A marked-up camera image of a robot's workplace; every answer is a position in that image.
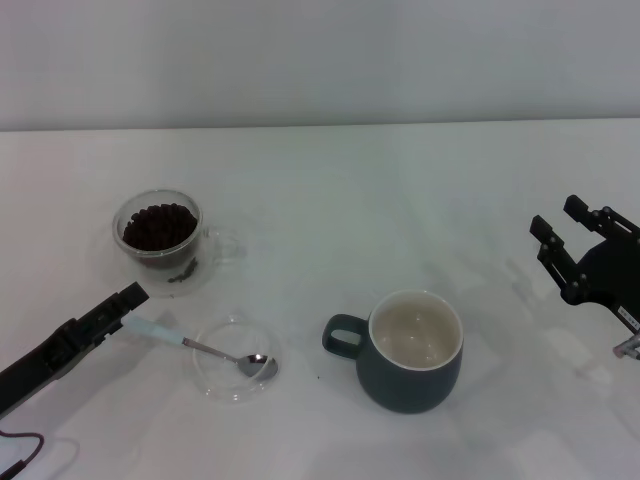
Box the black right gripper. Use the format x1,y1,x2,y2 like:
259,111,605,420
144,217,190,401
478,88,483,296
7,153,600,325
530,194,640,331

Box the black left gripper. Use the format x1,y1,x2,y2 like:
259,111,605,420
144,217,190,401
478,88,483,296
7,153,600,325
0,281,150,419

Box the clear glass cup with handle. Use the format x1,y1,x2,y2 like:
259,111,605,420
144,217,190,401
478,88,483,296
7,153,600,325
111,188,247,300

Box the blue handled metal spoon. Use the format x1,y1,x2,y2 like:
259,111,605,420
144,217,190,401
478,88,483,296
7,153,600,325
121,314,279,380

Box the clear glass saucer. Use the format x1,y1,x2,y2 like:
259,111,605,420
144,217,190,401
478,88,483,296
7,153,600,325
192,314,281,405

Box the dark teal ceramic mug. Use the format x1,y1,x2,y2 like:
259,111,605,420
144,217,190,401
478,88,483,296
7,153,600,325
321,288,465,415

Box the pile of coffee beans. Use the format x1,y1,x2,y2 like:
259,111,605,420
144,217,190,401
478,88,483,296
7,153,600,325
122,203,198,251

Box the silver right wrist cable plug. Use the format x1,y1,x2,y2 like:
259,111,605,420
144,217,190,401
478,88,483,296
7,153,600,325
613,333,640,359

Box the dark red cable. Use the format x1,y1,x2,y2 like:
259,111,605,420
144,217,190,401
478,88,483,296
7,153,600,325
0,429,46,480

